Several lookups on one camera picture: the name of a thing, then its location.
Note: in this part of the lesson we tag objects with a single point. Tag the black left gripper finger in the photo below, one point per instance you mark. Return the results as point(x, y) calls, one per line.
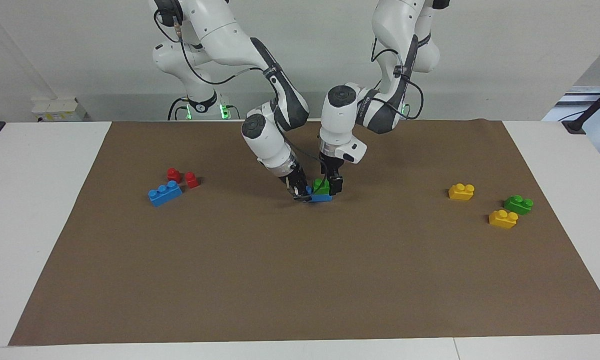
point(324, 176)
point(336, 185)

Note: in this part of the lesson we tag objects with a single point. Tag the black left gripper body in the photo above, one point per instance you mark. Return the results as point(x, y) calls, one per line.
point(332, 165)

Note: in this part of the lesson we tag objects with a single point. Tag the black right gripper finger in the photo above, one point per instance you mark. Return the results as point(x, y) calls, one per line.
point(309, 185)
point(301, 195)

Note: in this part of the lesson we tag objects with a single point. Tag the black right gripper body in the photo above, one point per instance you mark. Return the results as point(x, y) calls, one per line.
point(294, 177)

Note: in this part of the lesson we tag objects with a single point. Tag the green two-stud block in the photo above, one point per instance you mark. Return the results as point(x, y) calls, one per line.
point(518, 205)
point(322, 186)

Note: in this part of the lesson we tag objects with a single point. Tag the blue three-stud block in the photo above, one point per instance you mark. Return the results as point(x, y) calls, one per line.
point(164, 194)
point(321, 198)

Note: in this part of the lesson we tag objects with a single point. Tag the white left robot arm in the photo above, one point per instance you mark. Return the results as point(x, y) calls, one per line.
point(395, 30)

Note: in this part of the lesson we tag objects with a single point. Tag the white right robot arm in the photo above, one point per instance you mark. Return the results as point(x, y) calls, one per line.
point(219, 35)

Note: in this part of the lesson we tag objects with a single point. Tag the red one-stud block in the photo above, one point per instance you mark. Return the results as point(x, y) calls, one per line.
point(173, 175)
point(191, 180)

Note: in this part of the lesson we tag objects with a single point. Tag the yellow two-stud block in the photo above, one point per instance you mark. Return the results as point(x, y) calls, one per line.
point(461, 192)
point(503, 219)

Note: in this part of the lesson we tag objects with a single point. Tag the brown paper mat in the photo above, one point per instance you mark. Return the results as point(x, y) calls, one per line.
point(300, 275)

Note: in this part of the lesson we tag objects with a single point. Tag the black slanted stand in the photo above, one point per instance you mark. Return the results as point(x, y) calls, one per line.
point(592, 107)

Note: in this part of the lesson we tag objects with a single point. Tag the white wall socket box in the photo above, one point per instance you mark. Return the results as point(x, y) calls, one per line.
point(59, 110)

